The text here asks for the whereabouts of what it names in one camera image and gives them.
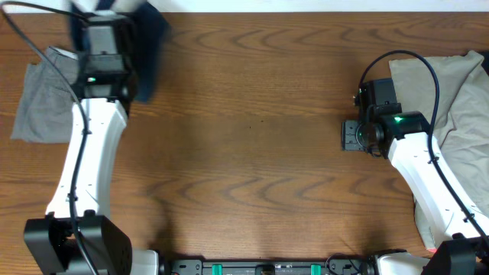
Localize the folded grey trousers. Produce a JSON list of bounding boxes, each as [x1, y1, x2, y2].
[[11, 62, 73, 144]]

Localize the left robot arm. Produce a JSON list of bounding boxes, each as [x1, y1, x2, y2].
[[24, 11, 138, 274]]

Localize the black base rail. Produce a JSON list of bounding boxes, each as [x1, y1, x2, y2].
[[131, 250, 383, 275]]

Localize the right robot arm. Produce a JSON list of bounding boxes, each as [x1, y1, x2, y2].
[[342, 79, 488, 274]]

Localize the beige garment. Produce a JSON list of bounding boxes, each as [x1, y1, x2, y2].
[[390, 51, 488, 251]]

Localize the dark blue shorts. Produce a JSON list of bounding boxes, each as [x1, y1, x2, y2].
[[68, 0, 171, 104]]

